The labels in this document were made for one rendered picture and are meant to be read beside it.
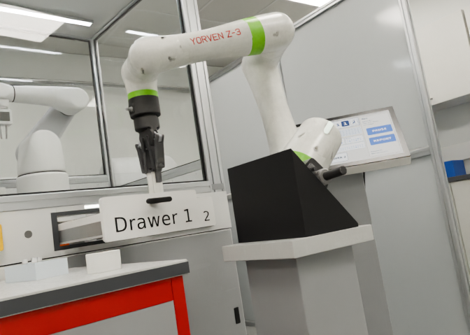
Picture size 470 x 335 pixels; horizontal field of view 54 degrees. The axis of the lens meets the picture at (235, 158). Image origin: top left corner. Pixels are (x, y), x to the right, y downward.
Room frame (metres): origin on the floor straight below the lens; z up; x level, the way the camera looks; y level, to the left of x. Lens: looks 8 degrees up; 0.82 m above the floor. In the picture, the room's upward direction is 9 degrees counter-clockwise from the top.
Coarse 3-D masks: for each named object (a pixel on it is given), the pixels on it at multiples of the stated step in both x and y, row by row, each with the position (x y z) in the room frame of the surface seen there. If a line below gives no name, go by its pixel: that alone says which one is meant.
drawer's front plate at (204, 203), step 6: (198, 198) 1.73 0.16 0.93; (204, 198) 1.75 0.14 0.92; (210, 198) 1.77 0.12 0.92; (198, 204) 1.73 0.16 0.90; (204, 204) 1.75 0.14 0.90; (210, 204) 1.77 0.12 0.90; (204, 210) 1.75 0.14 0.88; (210, 210) 1.76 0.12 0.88; (204, 216) 1.74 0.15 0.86; (210, 216) 1.76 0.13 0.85; (204, 222) 1.74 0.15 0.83; (210, 222) 1.76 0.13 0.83
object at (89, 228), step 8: (88, 216) 1.24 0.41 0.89; (96, 216) 1.20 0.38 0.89; (64, 224) 1.36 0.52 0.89; (72, 224) 1.32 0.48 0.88; (80, 224) 1.28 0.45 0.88; (88, 224) 1.24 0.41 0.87; (96, 224) 1.20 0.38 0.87; (64, 232) 1.36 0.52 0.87; (72, 232) 1.32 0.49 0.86; (80, 232) 1.28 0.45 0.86; (88, 232) 1.24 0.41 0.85; (96, 232) 1.21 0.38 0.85; (64, 240) 1.36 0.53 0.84; (72, 240) 1.32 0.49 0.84; (80, 240) 1.29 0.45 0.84; (88, 240) 1.44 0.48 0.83
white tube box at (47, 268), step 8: (24, 264) 1.07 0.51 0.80; (32, 264) 1.05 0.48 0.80; (40, 264) 1.05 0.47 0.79; (48, 264) 1.07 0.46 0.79; (56, 264) 1.09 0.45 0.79; (64, 264) 1.11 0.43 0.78; (8, 272) 1.10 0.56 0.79; (16, 272) 1.09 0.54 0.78; (24, 272) 1.07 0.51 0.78; (32, 272) 1.05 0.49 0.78; (40, 272) 1.05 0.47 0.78; (48, 272) 1.07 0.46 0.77; (56, 272) 1.09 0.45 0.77; (64, 272) 1.11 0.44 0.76; (8, 280) 1.10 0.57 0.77; (16, 280) 1.09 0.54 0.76; (24, 280) 1.07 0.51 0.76
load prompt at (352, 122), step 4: (340, 120) 1.96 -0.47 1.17; (344, 120) 1.96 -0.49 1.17; (348, 120) 1.95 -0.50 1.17; (352, 120) 1.94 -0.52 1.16; (356, 120) 1.94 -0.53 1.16; (336, 124) 1.95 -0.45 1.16; (340, 124) 1.95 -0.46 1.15; (344, 124) 1.94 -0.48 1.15; (348, 124) 1.93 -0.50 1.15; (352, 124) 1.93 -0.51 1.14; (356, 124) 1.92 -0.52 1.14; (340, 128) 1.93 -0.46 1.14
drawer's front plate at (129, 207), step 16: (160, 192) 1.25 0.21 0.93; (176, 192) 1.28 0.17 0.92; (192, 192) 1.32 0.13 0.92; (112, 208) 1.15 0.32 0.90; (128, 208) 1.18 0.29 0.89; (144, 208) 1.21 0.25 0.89; (160, 208) 1.24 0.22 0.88; (176, 208) 1.28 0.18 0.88; (192, 208) 1.31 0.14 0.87; (112, 224) 1.15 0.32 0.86; (128, 224) 1.18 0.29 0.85; (160, 224) 1.24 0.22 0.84; (176, 224) 1.27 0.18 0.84; (192, 224) 1.31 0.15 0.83; (112, 240) 1.14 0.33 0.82
